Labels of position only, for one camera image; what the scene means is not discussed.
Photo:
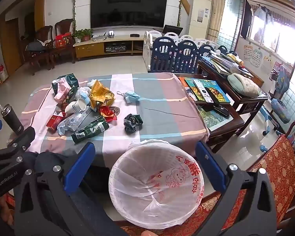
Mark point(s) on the potted green plant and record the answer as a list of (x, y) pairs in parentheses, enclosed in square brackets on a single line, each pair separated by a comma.
[(83, 34)]

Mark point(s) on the hanging clothes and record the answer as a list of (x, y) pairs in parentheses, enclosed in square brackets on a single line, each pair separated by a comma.
[(247, 17)]

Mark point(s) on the red snack packet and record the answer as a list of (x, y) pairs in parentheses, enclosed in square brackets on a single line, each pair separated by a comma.
[(105, 111)]

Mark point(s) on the blue child's chair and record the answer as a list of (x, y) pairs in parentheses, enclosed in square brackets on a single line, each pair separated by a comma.
[(281, 103)]

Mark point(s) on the white lined trash bin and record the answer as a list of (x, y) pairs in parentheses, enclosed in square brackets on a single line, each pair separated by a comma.
[(137, 177)]

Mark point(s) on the dark green tissue pack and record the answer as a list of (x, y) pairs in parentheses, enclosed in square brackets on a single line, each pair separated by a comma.
[(70, 78)]

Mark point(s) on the white plastic bag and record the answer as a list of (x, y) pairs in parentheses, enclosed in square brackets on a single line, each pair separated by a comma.
[(91, 83)]

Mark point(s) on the red and white bag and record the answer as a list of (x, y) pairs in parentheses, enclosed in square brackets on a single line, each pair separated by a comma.
[(3, 73)]

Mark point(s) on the books and remotes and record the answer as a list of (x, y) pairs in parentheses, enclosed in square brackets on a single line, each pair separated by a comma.
[(221, 92)]

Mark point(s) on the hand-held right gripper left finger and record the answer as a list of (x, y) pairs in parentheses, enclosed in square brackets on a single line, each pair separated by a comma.
[(80, 167)]

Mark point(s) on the large black television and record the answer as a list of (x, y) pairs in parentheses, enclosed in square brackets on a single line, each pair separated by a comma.
[(129, 7)]

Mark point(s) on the green snack packet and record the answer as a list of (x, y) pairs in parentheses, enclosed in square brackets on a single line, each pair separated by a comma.
[(91, 129)]

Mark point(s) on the black monitor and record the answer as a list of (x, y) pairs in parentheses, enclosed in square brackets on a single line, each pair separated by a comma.
[(172, 30)]

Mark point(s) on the black tumbler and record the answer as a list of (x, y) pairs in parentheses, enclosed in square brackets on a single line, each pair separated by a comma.
[(11, 121)]

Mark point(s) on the yellow chip bag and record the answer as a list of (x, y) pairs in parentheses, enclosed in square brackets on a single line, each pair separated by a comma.
[(100, 93)]

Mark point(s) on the red gift box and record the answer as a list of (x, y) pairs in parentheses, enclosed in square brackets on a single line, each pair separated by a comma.
[(63, 40)]

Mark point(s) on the navy playpen fence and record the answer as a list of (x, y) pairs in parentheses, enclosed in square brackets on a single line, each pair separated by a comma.
[(166, 54)]

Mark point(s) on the white playpen fence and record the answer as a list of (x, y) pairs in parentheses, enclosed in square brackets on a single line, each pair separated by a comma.
[(147, 44)]

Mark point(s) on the stack of books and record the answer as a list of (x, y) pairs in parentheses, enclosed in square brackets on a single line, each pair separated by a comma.
[(223, 62)]

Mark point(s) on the black set-top box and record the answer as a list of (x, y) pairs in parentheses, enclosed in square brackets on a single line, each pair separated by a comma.
[(134, 35)]

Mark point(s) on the light blue wrapper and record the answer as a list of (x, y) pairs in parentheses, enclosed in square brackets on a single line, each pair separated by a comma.
[(84, 94)]

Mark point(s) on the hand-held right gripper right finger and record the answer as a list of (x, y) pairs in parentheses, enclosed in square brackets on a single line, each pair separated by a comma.
[(210, 169)]

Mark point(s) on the dark bag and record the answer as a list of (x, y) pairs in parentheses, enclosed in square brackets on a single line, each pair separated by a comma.
[(35, 46)]

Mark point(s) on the paper wall chart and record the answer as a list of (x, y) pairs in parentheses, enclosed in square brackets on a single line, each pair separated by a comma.
[(267, 62), (256, 57), (247, 52)]

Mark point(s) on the white remote control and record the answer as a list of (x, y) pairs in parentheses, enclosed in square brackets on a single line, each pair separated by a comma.
[(201, 89)]

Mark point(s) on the dark wrapper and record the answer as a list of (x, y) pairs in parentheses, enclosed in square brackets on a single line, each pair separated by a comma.
[(132, 124)]

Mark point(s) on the person's trousered leg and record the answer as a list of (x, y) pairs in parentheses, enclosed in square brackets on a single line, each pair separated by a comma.
[(95, 177)]

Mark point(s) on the black remote control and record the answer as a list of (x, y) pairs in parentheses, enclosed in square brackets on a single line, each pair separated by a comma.
[(218, 107)]

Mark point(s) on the tall dark wooden side table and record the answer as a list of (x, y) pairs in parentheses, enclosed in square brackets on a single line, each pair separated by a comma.
[(250, 103)]

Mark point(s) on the beige curtain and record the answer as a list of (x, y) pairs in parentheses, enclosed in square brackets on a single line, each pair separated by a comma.
[(216, 9)]

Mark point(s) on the red printed object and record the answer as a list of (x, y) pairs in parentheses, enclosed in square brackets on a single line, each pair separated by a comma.
[(7, 202)]

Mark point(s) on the yellow television cabinet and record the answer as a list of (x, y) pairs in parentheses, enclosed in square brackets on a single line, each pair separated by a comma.
[(93, 49)]

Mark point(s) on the white paper cup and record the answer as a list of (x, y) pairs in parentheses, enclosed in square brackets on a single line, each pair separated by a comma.
[(71, 108), (83, 103)]

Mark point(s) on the dark wooden armchair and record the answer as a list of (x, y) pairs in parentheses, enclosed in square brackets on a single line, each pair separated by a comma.
[(43, 33), (64, 25)]

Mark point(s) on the red cigarette box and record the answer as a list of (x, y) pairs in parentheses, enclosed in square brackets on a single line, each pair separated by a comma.
[(53, 123)]

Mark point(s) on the black audio receiver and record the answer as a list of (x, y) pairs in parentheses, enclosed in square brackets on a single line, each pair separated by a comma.
[(116, 47)]

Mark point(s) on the pink plastic bag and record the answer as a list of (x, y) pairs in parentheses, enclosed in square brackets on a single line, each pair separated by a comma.
[(62, 88)]

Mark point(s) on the plaid tablecloth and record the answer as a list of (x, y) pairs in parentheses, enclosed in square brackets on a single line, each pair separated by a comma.
[(150, 118)]

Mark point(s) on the green vine garland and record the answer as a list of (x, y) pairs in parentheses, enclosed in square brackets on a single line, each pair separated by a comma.
[(179, 7), (75, 5)]

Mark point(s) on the grey-green cushion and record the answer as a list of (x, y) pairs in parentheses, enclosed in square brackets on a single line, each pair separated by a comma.
[(244, 84)]

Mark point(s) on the glass-topped wooden table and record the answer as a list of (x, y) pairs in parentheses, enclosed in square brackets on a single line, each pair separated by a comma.
[(226, 125)]

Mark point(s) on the blue face mask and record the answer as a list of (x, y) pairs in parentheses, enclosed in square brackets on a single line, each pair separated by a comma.
[(131, 96)]

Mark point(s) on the white standing air conditioner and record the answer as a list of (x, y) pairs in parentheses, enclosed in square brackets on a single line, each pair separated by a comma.
[(199, 12)]

